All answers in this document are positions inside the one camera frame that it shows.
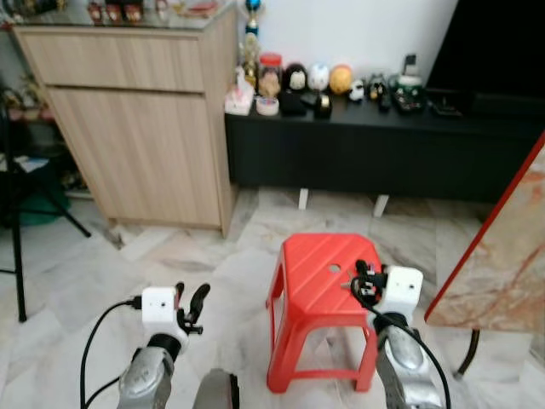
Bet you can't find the black metal table leg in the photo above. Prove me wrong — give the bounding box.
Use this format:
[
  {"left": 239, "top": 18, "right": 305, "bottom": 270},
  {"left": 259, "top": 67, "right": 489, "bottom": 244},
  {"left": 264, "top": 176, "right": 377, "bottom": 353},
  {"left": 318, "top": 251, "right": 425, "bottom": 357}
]
[{"left": 454, "top": 328, "right": 482, "bottom": 378}]

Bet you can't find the low black tv console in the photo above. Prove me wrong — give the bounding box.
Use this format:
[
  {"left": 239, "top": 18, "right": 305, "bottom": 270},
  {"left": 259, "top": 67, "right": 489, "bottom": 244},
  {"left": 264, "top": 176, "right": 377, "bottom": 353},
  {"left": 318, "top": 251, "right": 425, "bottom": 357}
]
[{"left": 224, "top": 89, "right": 545, "bottom": 217}]

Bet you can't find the white round figurine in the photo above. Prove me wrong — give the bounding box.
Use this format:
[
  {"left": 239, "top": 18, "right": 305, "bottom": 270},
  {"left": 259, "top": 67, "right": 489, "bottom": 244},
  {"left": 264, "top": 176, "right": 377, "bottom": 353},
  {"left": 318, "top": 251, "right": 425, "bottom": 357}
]
[{"left": 308, "top": 63, "right": 330, "bottom": 92}]

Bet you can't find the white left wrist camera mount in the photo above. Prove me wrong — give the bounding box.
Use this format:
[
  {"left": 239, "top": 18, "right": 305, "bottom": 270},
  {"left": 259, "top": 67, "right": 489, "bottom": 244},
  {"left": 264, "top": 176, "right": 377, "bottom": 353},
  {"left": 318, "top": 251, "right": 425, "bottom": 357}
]
[{"left": 141, "top": 287, "right": 179, "bottom": 331}]

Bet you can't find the green round basin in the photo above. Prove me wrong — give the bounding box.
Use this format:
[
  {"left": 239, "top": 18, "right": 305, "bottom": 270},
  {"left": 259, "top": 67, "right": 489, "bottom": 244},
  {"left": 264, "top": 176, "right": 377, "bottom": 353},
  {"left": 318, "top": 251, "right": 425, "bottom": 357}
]
[{"left": 19, "top": 194, "right": 73, "bottom": 228}]

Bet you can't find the red plastic stool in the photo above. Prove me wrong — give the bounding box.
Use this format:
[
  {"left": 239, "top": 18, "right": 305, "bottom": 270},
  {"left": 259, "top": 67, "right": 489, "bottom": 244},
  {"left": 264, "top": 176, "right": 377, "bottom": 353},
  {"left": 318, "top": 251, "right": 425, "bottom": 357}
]
[{"left": 266, "top": 233, "right": 382, "bottom": 395}]

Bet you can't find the grey robot leg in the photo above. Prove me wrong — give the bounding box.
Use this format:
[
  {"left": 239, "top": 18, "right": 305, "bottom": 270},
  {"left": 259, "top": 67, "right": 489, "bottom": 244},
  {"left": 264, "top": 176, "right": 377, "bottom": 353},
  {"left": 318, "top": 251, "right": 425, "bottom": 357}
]
[{"left": 192, "top": 368, "right": 241, "bottom": 409}]

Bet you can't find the small black tray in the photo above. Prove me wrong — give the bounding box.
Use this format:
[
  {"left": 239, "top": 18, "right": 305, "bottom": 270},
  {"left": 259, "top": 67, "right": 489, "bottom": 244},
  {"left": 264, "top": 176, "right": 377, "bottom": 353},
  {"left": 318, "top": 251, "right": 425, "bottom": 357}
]
[{"left": 428, "top": 94, "right": 465, "bottom": 118}]

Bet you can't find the red lidded jar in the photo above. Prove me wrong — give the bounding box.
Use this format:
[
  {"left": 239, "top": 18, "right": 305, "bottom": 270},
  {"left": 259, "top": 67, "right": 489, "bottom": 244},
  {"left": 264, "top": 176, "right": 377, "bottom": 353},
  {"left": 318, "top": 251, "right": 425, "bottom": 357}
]
[{"left": 258, "top": 53, "right": 284, "bottom": 99}]

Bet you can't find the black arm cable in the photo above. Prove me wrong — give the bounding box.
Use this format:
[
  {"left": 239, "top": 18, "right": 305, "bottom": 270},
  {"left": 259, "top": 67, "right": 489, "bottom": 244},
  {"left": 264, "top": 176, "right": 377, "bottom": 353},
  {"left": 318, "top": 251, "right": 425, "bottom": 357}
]
[
  {"left": 349, "top": 277, "right": 452, "bottom": 409},
  {"left": 81, "top": 295, "right": 142, "bottom": 409}
]

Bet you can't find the pink white tissue pack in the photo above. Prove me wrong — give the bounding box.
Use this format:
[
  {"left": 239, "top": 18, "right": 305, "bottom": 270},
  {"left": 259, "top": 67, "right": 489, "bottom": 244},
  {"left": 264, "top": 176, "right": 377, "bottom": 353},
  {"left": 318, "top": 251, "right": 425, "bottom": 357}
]
[{"left": 225, "top": 68, "right": 256, "bottom": 116}]

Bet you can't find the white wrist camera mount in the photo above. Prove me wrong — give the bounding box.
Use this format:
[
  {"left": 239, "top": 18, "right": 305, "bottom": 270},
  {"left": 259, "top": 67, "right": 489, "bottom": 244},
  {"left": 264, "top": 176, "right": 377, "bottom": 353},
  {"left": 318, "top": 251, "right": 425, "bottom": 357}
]
[
  {"left": 141, "top": 287, "right": 179, "bottom": 331},
  {"left": 377, "top": 266, "right": 424, "bottom": 314}
]

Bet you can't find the light wooden cabinet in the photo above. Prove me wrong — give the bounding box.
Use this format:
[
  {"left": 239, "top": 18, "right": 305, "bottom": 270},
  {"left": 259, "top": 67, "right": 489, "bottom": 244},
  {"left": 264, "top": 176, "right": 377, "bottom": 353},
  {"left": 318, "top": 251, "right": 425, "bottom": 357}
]
[{"left": 13, "top": 7, "right": 240, "bottom": 239}]

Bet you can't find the black television screen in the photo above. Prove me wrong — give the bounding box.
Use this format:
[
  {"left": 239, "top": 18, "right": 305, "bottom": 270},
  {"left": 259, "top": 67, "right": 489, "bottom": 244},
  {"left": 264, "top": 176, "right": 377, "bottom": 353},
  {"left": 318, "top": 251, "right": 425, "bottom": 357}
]
[{"left": 426, "top": 0, "right": 545, "bottom": 96}]

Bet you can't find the black tripod stand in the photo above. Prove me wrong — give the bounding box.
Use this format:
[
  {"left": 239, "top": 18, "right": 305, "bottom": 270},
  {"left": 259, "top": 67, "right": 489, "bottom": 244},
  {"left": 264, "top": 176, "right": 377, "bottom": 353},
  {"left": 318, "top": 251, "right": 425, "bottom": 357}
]
[{"left": 0, "top": 102, "right": 92, "bottom": 323}]

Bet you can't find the gold and blue trophy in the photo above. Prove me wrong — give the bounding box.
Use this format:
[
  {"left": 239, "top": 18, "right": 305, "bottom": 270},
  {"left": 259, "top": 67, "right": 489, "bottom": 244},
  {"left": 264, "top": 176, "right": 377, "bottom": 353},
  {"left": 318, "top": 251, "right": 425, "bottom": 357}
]
[{"left": 241, "top": 0, "right": 264, "bottom": 86}]

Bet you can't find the yellow round figurine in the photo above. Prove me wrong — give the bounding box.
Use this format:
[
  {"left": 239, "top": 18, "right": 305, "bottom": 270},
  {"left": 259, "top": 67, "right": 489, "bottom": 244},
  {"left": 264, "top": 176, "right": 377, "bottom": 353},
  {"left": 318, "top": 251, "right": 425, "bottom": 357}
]
[{"left": 330, "top": 65, "right": 353, "bottom": 95}]

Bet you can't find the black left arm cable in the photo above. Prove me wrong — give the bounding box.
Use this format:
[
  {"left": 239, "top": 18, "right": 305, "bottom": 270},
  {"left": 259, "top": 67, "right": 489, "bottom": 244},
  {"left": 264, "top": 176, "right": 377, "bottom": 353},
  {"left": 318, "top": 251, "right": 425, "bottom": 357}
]
[{"left": 81, "top": 295, "right": 142, "bottom": 409}]

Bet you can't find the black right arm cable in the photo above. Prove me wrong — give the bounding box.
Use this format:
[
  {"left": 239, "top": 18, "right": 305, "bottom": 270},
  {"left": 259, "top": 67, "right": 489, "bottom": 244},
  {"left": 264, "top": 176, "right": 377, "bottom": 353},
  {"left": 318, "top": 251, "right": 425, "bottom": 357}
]
[{"left": 349, "top": 277, "right": 452, "bottom": 409}]

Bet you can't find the dark green round tin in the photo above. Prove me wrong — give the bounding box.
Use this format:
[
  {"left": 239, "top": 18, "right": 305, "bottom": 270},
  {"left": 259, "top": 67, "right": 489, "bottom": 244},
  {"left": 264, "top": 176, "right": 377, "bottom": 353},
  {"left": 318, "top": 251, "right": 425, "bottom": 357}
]
[{"left": 390, "top": 75, "right": 427, "bottom": 114}]

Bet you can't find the black haired round figurine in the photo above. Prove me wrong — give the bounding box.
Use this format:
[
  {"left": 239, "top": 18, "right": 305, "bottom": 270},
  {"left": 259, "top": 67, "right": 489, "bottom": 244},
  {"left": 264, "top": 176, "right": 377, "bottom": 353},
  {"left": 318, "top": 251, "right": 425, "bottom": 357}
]
[{"left": 283, "top": 62, "right": 309, "bottom": 93}]

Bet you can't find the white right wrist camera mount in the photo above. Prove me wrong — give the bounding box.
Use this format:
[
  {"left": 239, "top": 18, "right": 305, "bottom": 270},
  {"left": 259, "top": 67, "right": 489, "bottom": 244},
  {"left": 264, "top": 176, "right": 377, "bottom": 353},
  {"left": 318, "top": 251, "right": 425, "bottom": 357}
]
[{"left": 377, "top": 266, "right": 424, "bottom": 314}]

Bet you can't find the black round gadget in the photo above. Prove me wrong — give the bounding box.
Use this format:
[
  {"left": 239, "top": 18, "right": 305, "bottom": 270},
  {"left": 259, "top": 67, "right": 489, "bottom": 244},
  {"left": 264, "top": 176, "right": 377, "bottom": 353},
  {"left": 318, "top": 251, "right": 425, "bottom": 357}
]
[{"left": 313, "top": 92, "right": 333, "bottom": 120}]

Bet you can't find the small black box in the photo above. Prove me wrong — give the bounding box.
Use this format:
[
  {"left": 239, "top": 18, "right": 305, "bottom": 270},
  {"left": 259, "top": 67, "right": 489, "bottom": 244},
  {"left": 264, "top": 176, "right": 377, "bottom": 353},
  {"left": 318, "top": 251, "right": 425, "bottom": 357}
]
[{"left": 279, "top": 89, "right": 312, "bottom": 118}]

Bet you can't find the marble pattern table top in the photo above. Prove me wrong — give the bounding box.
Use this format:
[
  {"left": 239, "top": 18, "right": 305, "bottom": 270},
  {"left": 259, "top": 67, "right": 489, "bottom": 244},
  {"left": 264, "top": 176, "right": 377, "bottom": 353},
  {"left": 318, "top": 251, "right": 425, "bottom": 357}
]
[{"left": 424, "top": 132, "right": 545, "bottom": 333}]

